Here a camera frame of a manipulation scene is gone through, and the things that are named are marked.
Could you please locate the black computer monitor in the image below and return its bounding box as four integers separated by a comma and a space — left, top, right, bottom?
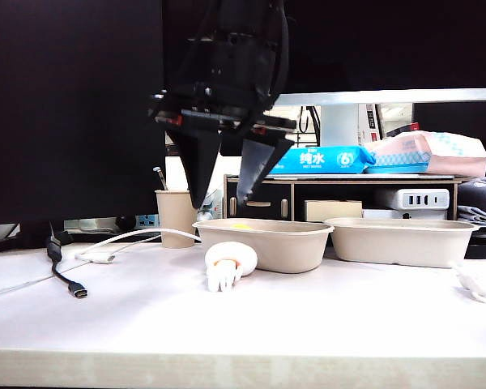
0, 0, 165, 256

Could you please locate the blue power socket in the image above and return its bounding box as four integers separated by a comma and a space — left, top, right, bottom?
135, 214, 161, 229

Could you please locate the grey folded cloth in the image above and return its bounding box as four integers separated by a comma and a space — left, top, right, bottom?
455, 174, 486, 227

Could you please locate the silver pen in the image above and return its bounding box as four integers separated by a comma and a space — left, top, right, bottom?
152, 166, 169, 191

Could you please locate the white round-head doll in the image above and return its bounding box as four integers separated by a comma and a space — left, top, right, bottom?
204, 241, 259, 293

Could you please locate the white power strip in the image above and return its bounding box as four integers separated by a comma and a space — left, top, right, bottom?
374, 188, 450, 211

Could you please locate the pink tissue pack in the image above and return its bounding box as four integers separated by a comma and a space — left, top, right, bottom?
364, 130, 486, 176

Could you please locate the wooden desk shelf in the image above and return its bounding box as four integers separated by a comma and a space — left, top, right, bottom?
222, 173, 459, 223

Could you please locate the thin white cable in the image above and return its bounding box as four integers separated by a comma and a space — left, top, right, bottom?
0, 237, 163, 299

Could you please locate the dark background monitor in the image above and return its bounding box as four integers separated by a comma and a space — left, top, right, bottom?
411, 100, 486, 177

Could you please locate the small white animal doll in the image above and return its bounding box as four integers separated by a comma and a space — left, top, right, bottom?
453, 261, 486, 305

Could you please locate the black round knob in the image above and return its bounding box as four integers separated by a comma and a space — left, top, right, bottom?
115, 214, 137, 232

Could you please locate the beige paper cup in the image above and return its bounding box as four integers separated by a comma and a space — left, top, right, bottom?
154, 189, 198, 249

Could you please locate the white cable with adapter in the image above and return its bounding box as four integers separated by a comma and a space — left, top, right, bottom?
73, 227, 202, 265

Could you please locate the flat white box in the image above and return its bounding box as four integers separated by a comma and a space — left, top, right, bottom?
362, 208, 449, 222

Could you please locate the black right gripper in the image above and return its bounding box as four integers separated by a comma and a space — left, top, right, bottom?
147, 38, 297, 210

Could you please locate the small beige box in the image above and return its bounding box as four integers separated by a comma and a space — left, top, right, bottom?
303, 199, 364, 223

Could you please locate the black cable with plug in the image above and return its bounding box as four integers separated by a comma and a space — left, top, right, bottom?
45, 222, 90, 301

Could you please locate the beige pulp paper box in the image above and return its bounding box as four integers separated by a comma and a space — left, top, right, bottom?
323, 217, 480, 268
191, 218, 335, 275

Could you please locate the large silver-edged monitor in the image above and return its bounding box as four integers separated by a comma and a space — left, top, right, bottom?
161, 0, 486, 109

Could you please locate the black round object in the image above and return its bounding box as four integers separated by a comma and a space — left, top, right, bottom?
463, 233, 486, 260

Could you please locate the blue wet wipes pack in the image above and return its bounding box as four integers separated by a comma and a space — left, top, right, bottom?
266, 144, 377, 175

